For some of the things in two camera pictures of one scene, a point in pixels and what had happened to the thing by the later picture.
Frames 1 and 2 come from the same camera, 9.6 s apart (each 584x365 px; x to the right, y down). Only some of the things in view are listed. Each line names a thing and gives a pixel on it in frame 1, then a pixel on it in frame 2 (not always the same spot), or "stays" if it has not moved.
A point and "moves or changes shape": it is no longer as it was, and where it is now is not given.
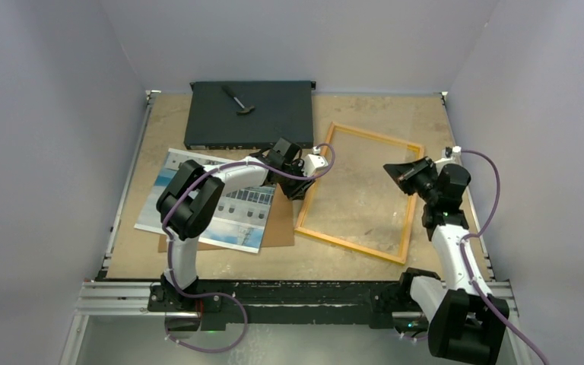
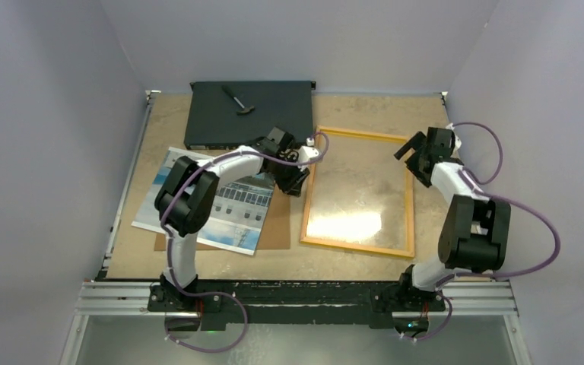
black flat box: x=282 y=109 stays
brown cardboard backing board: x=279 y=229 stays
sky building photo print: x=239 y=220 stays
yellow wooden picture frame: x=326 y=239 moves or changes shape
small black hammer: x=245 y=109 stays
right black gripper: x=403 y=174 -> x=417 y=144
